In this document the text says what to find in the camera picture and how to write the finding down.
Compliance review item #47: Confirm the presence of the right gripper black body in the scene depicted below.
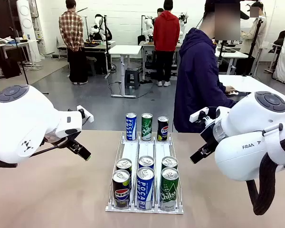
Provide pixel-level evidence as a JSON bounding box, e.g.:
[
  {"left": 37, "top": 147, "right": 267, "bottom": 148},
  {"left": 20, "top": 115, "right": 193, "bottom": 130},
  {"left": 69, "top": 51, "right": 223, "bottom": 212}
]
[{"left": 200, "top": 120, "right": 220, "bottom": 149}]

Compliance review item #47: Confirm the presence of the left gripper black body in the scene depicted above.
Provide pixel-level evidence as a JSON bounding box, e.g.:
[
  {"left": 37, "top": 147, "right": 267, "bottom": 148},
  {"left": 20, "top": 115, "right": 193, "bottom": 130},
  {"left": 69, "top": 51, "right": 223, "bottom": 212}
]
[{"left": 58, "top": 130, "right": 83, "bottom": 146}]

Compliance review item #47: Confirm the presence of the black Pepsi can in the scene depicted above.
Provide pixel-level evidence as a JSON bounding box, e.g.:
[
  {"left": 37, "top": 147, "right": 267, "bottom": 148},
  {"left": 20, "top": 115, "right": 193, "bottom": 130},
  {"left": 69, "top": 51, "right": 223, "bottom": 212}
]
[
  {"left": 112, "top": 169, "right": 131, "bottom": 209},
  {"left": 115, "top": 158, "right": 133, "bottom": 174},
  {"left": 157, "top": 116, "right": 169, "bottom": 142}
]

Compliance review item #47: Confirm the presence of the person's right forearm purple sleeve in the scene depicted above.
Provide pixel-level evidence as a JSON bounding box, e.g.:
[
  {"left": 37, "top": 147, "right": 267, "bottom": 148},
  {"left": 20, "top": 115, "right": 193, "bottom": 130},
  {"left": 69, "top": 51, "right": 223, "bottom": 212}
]
[{"left": 214, "top": 75, "right": 228, "bottom": 95}]

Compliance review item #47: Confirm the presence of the person in purple hooded jacket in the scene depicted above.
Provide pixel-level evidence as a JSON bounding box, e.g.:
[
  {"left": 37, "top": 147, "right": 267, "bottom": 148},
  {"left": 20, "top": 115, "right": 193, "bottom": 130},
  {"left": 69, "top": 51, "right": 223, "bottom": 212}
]
[{"left": 173, "top": 0, "right": 241, "bottom": 133}]

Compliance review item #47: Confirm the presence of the person in plaid shirt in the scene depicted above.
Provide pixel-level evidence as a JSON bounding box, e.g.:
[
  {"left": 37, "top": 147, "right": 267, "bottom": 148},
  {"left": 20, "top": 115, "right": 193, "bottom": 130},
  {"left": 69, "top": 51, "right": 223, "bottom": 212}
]
[{"left": 58, "top": 0, "right": 89, "bottom": 86}]

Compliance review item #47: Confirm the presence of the person in beige jacket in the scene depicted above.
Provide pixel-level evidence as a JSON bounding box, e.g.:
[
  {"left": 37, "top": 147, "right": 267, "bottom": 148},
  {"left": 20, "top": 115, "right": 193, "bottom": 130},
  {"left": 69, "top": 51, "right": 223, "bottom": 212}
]
[{"left": 239, "top": 1, "right": 268, "bottom": 76}]

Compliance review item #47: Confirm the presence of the person in red hoodie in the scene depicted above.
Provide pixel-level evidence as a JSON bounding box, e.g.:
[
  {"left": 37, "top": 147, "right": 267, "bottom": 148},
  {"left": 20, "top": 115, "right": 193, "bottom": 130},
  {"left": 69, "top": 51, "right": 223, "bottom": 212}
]
[{"left": 153, "top": 0, "right": 181, "bottom": 87}]

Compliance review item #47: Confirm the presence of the green Chilsung cider can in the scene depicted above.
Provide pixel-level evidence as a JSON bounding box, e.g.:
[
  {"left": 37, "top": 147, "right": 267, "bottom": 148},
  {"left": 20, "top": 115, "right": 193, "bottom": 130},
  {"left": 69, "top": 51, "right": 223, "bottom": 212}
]
[
  {"left": 141, "top": 113, "right": 153, "bottom": 142},
  {"left": 160, "top": 167, "right": 180, "bottom": 211},
  {"left": 161, "top": 156, "right": 178, "bottom": 170}
]

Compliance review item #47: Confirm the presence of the black tablet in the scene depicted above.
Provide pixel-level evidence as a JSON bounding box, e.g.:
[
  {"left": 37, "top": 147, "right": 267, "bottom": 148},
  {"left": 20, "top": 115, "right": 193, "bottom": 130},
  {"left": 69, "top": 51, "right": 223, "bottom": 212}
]
[{"left": 228, "top": 91, "right": 251, "bottom": 97}]

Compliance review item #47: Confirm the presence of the blue Pocari Sweat can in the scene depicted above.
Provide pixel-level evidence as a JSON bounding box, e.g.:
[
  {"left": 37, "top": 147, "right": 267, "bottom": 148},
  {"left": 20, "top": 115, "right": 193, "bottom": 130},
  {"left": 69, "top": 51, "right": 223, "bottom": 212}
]
[
  {"left": 138, "top": 155, "right": 155, "bottom": 170},
  {"left": 136, "top": 167, "right": 155, "bottom": 211},
  {"left": 125, "top": 113, "right": 137, "bottom": 141}
]

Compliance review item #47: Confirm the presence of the white can dispenser rack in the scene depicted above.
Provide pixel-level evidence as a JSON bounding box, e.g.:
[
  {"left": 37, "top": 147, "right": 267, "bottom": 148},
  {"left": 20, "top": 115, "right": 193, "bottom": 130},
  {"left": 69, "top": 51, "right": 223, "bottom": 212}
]
[{"left": 105, "top": 132, "right": 184, "bottom": 214}]

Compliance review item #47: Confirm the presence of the large white table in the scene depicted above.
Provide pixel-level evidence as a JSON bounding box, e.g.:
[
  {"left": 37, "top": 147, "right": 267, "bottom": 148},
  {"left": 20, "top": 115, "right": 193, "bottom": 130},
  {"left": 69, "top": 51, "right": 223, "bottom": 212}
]
[{"left": 218, "top": 74, "right": 285, "bottom": 112}]

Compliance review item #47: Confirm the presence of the white desk with grey legs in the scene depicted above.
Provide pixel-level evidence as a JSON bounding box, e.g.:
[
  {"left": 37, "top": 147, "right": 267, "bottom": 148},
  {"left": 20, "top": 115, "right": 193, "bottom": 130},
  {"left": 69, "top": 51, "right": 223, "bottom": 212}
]
[{"left": 215, "top": 46, "right": 249, "bottom": 76}]

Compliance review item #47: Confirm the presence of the black tripod stand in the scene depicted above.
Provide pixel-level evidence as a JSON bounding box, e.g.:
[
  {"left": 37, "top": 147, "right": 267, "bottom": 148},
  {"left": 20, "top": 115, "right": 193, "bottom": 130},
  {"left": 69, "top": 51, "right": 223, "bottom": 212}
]
[{"left": 8, "top": 0, "right": 49, "bottom": 95}]

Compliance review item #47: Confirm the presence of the grey plastic stool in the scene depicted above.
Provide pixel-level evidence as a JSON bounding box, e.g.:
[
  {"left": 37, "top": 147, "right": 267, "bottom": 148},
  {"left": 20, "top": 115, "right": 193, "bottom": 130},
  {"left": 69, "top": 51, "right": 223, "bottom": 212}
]
[{"left": 124, "top": 67, "right": 141, "bottom": 90}]

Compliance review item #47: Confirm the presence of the white standing desk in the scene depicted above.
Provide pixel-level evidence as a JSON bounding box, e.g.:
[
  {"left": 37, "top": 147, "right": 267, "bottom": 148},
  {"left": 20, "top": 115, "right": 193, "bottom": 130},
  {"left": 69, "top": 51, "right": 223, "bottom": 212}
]
[{"left": 108, "top": 45, "right": 143, "bottom": 99}]

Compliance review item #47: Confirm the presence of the cluttered white side table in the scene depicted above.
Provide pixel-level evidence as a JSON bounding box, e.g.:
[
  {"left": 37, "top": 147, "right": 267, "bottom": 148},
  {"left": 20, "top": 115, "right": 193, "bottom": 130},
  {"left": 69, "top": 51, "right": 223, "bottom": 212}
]
[{"left": 0, "top": 37, "right": 40, "bottom": 77}]

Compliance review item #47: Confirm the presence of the white and black background robot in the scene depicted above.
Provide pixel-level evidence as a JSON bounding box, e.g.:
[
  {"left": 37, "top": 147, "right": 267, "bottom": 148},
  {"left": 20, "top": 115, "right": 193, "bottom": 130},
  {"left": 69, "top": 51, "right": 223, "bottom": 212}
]
[{"left": 89, "top": 13, "right": 113, "bottom": 41}]

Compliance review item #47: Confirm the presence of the white tower air conditioner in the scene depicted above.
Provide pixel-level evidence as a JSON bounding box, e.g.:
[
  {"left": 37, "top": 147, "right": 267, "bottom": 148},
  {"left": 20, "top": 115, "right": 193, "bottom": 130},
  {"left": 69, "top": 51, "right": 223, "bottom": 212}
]
[{"left": 16, "top": 0, "right": 42, "bottom": 63}]

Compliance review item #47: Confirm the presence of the black office chair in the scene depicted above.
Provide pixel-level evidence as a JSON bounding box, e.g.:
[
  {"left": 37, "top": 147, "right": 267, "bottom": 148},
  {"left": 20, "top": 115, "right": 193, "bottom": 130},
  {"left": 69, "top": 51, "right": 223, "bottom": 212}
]
[{"left": 267, "top": 30, "right": 285, "bottom": 54}]

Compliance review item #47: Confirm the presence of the black braided cable sleeve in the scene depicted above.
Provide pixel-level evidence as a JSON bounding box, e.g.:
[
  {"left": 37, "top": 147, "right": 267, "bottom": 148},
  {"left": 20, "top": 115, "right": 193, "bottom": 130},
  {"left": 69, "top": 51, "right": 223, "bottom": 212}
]
[
  {"left": 246, "top": 135, "right": 285, "bottom": 216},
  {"left": 0, "top": 156, "right": 19, "bottom": 169}
]

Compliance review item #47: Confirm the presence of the black tripod with camera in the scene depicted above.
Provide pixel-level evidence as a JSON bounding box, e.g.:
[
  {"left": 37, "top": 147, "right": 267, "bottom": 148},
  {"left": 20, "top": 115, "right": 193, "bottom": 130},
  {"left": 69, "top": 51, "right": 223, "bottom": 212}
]
[{"left": 242, "top": 16, "right": 266, "bottom": 77}]

